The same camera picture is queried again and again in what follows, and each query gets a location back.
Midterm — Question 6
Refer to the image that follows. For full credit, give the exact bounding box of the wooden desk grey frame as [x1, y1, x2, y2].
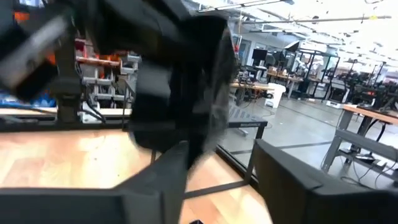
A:
[322, 104, 398, 189]

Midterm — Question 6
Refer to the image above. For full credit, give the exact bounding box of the black softbox light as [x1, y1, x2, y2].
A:
[283, 40, 302, 53]

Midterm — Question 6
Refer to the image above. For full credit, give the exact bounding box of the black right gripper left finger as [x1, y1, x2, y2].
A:
[0, 141, 190, 224]

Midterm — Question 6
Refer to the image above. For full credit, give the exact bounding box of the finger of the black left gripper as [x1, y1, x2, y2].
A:
[129, 63, 175, 150]
[178, 21, 231, 169]

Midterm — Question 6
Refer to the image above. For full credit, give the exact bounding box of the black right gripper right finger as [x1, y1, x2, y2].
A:
[253, 139, 398, 224]

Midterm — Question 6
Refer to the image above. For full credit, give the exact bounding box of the black monitor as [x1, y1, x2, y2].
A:
[251, 49, 268, 67]

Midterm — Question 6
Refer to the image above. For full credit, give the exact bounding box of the white trash bin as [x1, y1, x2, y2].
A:
[264, 82, 287, 109]

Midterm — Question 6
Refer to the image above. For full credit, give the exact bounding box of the orange parts bin rack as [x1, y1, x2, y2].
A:
[73, 37, 142, 105]

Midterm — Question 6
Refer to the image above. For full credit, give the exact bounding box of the black perforated metal shelf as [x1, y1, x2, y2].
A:
[123, 79, 269, 200]

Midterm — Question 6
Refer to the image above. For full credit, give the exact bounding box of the wooden top desk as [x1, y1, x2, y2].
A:
[229, 81, 275, 94]
[267, 72, 304, 100]

